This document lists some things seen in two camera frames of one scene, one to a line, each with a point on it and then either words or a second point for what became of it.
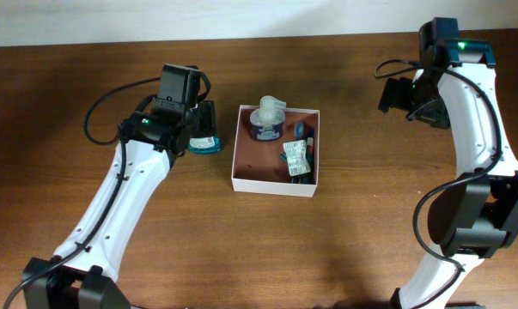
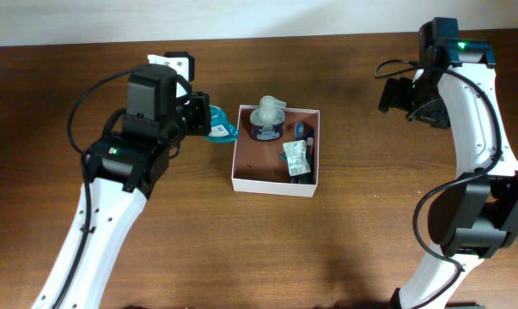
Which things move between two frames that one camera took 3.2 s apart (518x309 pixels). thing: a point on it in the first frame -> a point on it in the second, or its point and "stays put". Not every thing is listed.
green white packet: x=297 y=157 stays put
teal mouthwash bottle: x=208 y=144 -> x=221 y=130
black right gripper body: x=422 y=98 stays put
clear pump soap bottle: x=266 y=122 stays put
